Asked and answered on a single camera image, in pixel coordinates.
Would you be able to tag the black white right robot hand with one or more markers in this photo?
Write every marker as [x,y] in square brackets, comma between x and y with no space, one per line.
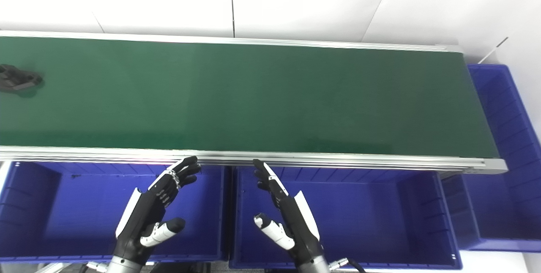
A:
[298,226]

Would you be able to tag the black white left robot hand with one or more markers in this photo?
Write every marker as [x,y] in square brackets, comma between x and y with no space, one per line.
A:
[141,214]

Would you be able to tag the black flanged machine part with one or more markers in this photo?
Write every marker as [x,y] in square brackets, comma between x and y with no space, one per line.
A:
[17,79]

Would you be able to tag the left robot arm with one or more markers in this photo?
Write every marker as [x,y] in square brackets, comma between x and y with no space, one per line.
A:
[123,266]

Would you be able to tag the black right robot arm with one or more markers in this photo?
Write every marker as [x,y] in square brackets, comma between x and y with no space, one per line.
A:
[312,266]

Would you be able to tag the blue plastic bin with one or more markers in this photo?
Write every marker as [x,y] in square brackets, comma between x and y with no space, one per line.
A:
[80,214]
[372,218]
[507,137]

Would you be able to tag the green conveyor belt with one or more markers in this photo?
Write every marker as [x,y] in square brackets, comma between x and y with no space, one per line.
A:
[253,99]
[338,161]

